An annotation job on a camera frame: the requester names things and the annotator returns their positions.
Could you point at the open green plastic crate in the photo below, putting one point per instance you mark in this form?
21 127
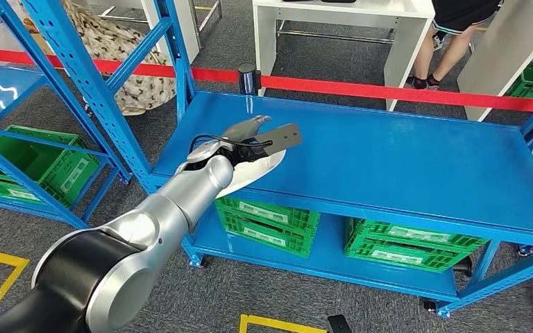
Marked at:
55 174

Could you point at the black case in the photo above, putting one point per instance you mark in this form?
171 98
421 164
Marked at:
337 1

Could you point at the blue metal shelf rack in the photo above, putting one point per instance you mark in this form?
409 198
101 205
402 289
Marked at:
0 87

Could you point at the white table with metal legs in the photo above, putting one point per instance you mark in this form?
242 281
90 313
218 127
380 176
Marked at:
179 23

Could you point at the pale grey table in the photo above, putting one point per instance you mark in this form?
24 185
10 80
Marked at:
501 55

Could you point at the blue metal workbench rack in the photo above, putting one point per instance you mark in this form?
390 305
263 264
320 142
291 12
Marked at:
386 170

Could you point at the folded green plastic crate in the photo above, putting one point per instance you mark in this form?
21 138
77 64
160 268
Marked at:
409 248
271 230

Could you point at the person standing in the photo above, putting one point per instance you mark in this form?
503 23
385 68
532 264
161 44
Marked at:
459 14

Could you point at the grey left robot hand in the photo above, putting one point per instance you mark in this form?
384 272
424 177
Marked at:
243 128

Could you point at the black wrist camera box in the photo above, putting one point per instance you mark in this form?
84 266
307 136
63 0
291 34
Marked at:
282 137

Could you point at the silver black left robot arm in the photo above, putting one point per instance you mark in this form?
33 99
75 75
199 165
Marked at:
133 248

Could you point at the black rack caster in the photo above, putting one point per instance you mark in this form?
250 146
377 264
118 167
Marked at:
463 266

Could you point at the red barrier belt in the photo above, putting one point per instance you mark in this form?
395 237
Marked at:
363 89

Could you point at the black barrier post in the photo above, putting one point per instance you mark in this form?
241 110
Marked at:
248 78

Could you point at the white curved plastic part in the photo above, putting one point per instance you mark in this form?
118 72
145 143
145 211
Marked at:
252 177

